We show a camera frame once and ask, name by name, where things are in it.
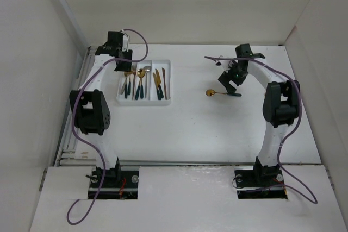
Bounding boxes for silver spoon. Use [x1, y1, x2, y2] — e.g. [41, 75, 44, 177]
[144, 65, 152, 99]

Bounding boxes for white cutlery tray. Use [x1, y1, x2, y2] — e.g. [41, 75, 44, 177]
[116, 60, 171, 106]

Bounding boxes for gold knife green handle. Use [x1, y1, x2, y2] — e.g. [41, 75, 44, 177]
[155, 69, 164, 99]
[153, 72, 161, 101]

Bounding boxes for purple cable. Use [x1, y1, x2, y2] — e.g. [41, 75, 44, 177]
[66, 28, 149, 226]
[203, 55, 318, 205]

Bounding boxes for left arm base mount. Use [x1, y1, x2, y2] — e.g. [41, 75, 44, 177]
[86, 168, 139, 200]

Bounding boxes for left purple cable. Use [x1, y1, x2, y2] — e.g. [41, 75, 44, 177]
[66, 28, 149, 226]

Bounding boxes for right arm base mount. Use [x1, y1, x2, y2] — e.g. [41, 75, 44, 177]
[233, 170, 288, 199]

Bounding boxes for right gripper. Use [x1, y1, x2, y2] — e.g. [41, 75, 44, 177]
[218, 60, 248, 93]

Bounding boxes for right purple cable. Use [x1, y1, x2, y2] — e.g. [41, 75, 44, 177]
[203, 55, 318, 205]

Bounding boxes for silver rose fork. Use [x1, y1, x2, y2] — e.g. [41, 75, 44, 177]
[120, 76, 128, 95]

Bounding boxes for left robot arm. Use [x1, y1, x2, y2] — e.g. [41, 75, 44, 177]
[69, 31, 132, 187]

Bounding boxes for rose gold knife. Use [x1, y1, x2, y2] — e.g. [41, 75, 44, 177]
[162, 67, 167, 100]

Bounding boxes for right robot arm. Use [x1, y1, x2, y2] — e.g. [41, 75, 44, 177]
[217, 43, 300, 187]

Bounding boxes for gold fork green handle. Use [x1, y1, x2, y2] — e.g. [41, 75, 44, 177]
[127, 63, 136, 96]

